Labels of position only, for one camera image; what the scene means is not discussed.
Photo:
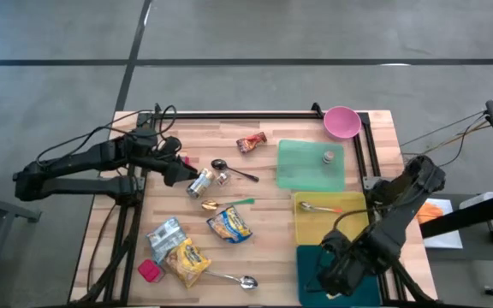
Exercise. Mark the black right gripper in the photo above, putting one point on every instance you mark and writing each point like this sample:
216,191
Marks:
349,265

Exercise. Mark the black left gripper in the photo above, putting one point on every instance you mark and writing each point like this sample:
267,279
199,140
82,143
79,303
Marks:
169,164

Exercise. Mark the black spoon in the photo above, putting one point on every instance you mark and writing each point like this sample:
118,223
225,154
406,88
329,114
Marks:
219,164

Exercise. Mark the grey ramen packet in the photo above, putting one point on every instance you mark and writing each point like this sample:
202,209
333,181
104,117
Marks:
165,237

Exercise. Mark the blue ramen packet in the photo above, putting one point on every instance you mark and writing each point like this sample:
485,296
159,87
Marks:
229,224

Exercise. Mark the orange taco seasoning packet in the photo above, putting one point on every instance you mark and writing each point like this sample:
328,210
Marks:
251,142

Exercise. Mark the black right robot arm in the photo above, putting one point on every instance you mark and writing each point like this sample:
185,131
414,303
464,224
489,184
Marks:
409,201

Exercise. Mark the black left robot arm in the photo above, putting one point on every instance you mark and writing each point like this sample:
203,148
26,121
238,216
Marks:
79,156

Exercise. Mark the blue plastic bin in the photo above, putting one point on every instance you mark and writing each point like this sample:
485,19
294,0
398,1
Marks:
370,295

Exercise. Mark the yellow translucent plastic bin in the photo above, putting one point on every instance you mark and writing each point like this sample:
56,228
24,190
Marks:
315,226

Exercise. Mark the orange cloth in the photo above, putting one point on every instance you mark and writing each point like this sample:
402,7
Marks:
429,213

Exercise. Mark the large silver spoon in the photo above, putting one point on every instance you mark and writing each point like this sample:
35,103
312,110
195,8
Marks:
248,282

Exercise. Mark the white paper sheet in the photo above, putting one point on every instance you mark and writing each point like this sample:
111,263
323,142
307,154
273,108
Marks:
447,231

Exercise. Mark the teal translucent plastic bin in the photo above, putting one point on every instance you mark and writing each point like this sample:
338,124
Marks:
302,167

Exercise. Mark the pink bowl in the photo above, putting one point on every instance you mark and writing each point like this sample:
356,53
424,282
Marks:
341,122

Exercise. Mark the black aluminium table frame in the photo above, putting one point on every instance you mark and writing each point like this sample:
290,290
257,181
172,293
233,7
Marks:
229,115

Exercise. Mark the grey metal corner bracket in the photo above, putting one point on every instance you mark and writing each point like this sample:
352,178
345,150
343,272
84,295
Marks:
370,183

